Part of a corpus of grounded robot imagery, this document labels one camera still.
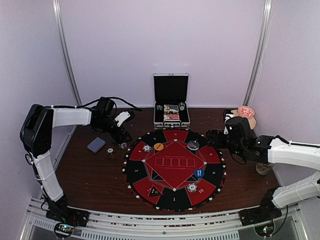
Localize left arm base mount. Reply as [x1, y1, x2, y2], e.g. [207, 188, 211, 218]
[45, 207, 90, 227]

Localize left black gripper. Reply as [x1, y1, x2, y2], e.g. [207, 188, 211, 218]
[96, 116, 133, 144]

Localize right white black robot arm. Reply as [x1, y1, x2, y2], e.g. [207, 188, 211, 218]
[206, 116, 320, 221]

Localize round red black poker mat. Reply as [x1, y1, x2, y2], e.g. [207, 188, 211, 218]
[122, 128, 227, 212]

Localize white chip stack near ten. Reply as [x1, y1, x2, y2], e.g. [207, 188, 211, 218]
[186, 183, 198, 193]

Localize chips in case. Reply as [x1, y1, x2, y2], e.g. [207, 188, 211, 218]
[178, 102, 186, 111]

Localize aluminium poker case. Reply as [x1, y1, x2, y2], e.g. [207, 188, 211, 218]
[153, 73, 190, 128]

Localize red black chip stack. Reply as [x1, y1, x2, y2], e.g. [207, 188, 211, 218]
[106, 147, 115, 159]

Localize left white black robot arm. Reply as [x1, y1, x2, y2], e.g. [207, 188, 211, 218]
[20, 104, 135, 222]

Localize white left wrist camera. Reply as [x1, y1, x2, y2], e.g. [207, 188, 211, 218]
[114, 111, 131, 127]

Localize round wooden board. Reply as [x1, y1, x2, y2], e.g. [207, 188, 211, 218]
[231, 109, 257, 130]

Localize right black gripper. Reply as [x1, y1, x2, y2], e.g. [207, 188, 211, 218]
[206, 129, 245, 158]

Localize blue small blind button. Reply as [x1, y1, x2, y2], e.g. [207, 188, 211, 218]
[194, 168, 205, 178]

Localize blue card deck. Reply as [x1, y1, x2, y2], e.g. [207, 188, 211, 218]
[87, 137, 106, 153]

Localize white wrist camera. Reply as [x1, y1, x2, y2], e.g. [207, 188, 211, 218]
[223, 109, 235, 123]
[114, 111, 131, 127]

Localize aluminium front rail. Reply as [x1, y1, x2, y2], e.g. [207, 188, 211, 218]
[23, 197, 305, 240]

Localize card decks in case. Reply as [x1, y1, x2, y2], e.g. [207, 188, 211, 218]
[163, 104, 180, 121]

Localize chip on seat five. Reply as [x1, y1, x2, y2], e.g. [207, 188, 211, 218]
[142, 144, 152, 153]

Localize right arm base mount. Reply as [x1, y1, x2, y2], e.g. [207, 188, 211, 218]
[239, 188, 282, 226]

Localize yellow big blind button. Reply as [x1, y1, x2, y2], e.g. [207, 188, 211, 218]
[153, 142, 164, 151]

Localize red white patterned bowl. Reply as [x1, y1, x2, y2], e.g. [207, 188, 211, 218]
[237, 105, 255, 119]

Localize clear dealer button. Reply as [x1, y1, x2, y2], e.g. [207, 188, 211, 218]
[187, 140, 200, 151]

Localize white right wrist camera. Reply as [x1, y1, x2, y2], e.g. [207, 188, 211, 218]
[223, 109, 235, 123]

